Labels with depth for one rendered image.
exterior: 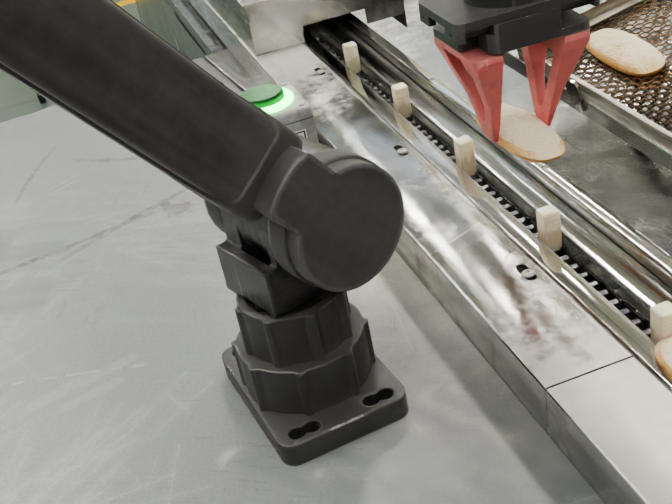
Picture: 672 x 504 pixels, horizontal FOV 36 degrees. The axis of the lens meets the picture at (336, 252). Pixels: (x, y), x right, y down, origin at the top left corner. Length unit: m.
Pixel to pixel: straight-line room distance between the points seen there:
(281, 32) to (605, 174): 0.42
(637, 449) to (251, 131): 0.26
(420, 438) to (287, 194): 0.18
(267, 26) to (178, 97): 0.61
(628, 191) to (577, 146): 0.09
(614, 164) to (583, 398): 0.35
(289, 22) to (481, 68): 0.50
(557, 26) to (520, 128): 0.08
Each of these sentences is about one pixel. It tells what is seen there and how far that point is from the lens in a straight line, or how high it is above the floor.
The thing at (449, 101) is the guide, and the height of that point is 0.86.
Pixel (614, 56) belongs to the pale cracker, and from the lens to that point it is 0.89.
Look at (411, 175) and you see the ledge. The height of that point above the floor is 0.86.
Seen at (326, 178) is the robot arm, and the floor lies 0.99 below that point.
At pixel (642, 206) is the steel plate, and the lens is 0.84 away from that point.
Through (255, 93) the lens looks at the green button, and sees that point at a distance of 0.92.
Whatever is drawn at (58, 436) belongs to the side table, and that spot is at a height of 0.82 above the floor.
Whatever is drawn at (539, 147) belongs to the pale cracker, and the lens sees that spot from 0.70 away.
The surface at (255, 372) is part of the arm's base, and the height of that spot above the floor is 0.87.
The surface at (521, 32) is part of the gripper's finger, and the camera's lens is 0.68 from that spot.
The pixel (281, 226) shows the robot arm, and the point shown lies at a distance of 0.57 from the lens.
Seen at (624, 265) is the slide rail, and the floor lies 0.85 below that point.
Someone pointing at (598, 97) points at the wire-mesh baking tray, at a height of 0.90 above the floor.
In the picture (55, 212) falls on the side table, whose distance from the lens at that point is 1.01.
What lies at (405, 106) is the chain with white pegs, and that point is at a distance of 0.98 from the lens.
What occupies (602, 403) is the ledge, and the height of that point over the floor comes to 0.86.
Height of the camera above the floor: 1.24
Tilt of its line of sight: 31 degrees down
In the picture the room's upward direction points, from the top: 12 degrees counter-clockwise
